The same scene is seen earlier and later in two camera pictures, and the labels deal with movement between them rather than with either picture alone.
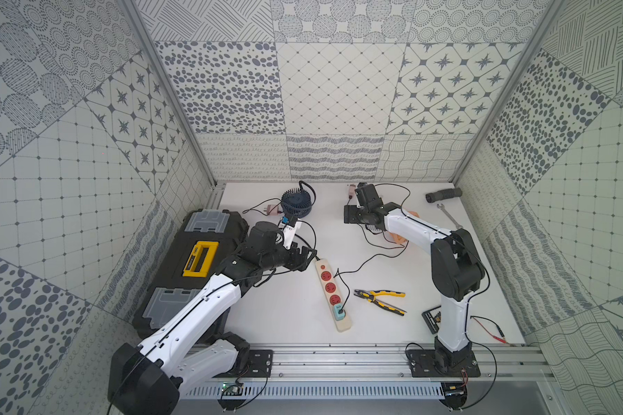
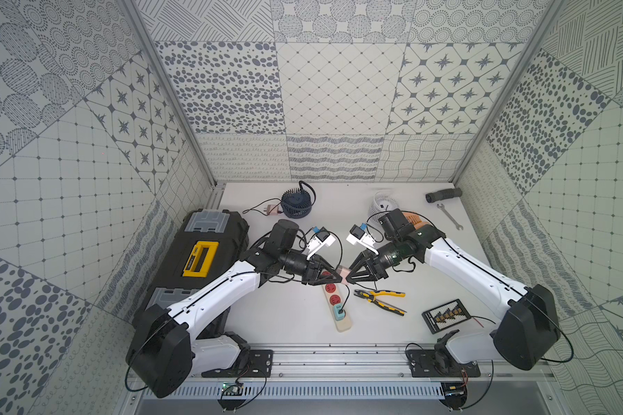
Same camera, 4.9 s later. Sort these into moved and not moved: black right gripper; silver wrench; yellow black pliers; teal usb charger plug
Moved: black right gripper
Not moved: silver wrench; teal usb charger plug; yellow black pliers
